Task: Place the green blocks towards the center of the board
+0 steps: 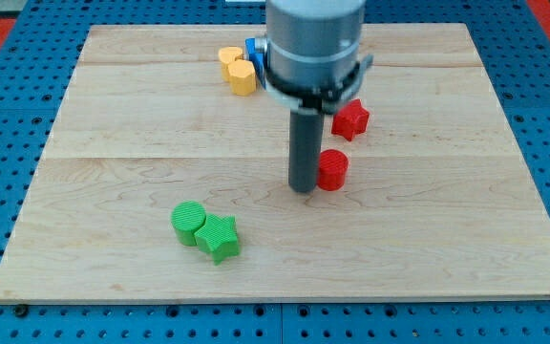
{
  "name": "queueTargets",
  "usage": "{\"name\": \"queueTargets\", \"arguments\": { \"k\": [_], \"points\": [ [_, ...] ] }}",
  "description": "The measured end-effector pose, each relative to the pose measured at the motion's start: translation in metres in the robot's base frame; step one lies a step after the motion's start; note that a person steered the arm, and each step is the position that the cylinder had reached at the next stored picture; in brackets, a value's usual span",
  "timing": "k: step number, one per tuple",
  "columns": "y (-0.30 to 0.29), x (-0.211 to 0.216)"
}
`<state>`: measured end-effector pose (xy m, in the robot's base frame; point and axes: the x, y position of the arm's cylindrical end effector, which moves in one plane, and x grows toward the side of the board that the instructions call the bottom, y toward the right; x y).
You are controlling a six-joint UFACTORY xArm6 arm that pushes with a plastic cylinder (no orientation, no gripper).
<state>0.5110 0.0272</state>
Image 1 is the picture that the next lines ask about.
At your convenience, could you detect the yellow block rear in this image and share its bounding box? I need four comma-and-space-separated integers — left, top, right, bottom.
218, 46, 244, 82

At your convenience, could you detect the green star block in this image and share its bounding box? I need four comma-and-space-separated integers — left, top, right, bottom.
194, 213, 241, 266

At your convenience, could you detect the yellow block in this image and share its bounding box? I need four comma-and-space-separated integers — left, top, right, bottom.
227, 59, 257, 97
218, 46, 244, 82

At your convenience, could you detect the yellow block front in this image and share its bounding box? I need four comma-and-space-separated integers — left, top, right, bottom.
227, 59, 257, 97

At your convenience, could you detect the red star block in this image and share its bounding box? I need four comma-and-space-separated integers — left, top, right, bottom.
330, 98, 370, 141

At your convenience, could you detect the blue block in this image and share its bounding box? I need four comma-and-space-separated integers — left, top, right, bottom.
245, 35, 266, 88

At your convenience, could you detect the red cylinder block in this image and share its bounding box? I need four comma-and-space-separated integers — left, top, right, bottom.
317, 149, 349, 191

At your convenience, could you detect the wooden board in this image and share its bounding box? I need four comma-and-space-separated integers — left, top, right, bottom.
0, 24, 550, 305

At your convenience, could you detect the green cylinder block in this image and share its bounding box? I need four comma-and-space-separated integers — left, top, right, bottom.
171, 201, 206, 247

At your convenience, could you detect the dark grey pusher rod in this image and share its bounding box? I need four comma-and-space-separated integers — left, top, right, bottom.
288, 112, 324, 193

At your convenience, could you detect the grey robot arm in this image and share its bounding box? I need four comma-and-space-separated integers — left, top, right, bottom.
258, 0, 372, 115

